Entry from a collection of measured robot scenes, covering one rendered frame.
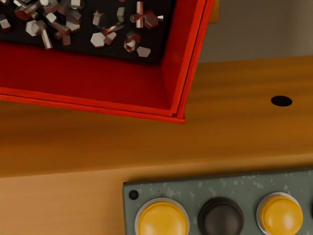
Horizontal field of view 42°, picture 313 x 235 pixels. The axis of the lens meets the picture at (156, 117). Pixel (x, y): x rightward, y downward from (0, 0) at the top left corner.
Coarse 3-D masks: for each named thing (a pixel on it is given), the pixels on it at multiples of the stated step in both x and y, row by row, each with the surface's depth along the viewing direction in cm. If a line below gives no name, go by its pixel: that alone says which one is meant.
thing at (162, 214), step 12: (156, 204) 24; (168, 204) 24; (144, 216) 23; (156, 216) 23; (168, 216) 23; (180, 216) 23; (144, 228) 23; (156, 228) 23; (168, 228) 23; (180, 228) 23
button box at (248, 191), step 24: (312, 168) 25; (144, 192) 24; (168, 192) 24; (192, 192) 24; (216, 192) 25; (240, 192) 25; (264, 192) 25; (288, 192) 25; (312, 192) 25; (192, 216) 24; (312, 216) 25
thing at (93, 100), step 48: (0, 0) 21; (48, 0) 21; (96, 0) 22; (144, 0) 23; (192, 0) 19; (0, 48) 23; (48, 48) 23; (96, 48) 24; (144, 48) 24; (192, 48) 19; (0, 96) 20; (48, 96) 20; (96, 96) 21; (144, 96) 22
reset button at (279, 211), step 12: (264, 204) 24; (276, 204) 24; (288, 204) 24; (264, 216) 24; (276, 216) 23; (288, 216) 23; (300, 216) 24; (264, 228) 24; (276, 228) 23; (288, 228) 23
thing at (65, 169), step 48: (192, 96) 33; (240, 96) 32; (288, 96) 32; (0, 144) 28; (48, 144) 28; (96, 144) 28; (144, 144) 27; (192, 144) 27; (240, 144) 27; (288, 144) 27; (0, 192) 26; (48, 192) 26; (96, 192) 26
